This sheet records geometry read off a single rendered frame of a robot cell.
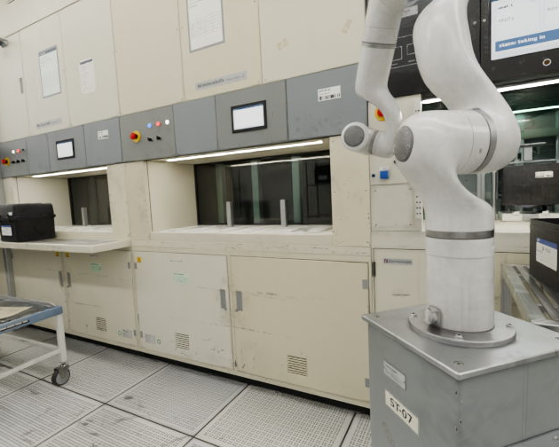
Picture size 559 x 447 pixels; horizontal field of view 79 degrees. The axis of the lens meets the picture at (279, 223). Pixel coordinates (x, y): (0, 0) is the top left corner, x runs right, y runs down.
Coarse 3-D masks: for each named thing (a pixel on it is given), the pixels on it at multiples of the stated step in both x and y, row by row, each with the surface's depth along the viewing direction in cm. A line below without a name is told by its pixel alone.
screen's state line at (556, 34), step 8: (544, 32) 111; (552, 32) 110; (504, 40) 116; (512, 40) 115; (520, 40) 114; (528, 40) 113; (536, 40) 112; (544, 40) 111; (552, 40) 111; (496, 48) 118; (504, 48) 117; (512, 48) 116
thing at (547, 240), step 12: (540, 228) 95; (552, 228) 88; (540, 240) 96; (552, 240) 88; (540, 252) 96; (552, 252) 88; (540, 264) 96; (552, 264) 88; (540, 276) 96; (552, 276) 89; (552, 288) 89
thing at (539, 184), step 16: (528, 144) 154; (528, 160) 157; (544, 160) 155; (512, 176) 154; (528, 176) 151; (544, 176) 148; (512, 192) 154; (528, 192) 152; (544, 192) 149; (512, 208) 169; (544, 208) 165
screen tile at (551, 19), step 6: (546, 0) 110; (552, 0) 110; (558, 0) 109; (546, 6) 110; (552, 12) 110; (558, 12) 109; (546, 18) 111; (552, 18) 110; (558, 18) 109; (546, 24) 111; (552, 24) 110
